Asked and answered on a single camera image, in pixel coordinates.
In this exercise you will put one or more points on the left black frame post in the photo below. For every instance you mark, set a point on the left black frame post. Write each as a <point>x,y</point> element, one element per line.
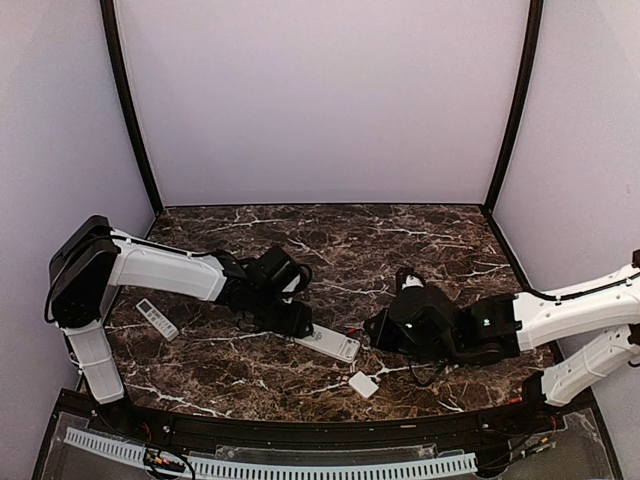
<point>121,80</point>

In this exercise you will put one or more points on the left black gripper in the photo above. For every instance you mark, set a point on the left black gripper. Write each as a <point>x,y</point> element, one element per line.
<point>295,323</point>

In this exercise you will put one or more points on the right black frame post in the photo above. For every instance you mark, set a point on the right black frame post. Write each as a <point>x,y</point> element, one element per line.
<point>526,64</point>

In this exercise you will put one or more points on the white slotted cable duct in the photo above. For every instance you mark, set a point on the white slotted cable duct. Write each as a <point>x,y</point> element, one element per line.
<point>232,462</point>

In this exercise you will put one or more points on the black frame post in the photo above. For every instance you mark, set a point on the black frame post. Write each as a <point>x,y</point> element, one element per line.
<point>121,80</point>
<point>526,64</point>

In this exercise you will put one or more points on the white battery cover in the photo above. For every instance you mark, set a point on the white battery cover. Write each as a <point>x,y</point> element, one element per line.
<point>363,385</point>

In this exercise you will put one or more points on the black front table rail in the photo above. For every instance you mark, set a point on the black front table rail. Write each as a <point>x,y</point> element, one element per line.
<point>490,429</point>

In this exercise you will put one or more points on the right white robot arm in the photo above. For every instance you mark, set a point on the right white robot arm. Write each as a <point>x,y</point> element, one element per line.
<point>422,321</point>

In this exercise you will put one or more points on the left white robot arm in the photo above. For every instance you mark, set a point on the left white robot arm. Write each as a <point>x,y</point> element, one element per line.
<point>97,257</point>

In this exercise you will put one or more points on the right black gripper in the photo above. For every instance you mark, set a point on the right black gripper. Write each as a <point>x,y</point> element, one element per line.
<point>381,335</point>

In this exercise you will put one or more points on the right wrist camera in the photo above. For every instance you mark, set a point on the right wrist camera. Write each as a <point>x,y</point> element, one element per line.
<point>407,277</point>

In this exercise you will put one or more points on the white remote green buttons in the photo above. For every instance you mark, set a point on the white remote green buttons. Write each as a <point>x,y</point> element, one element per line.
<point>331,343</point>

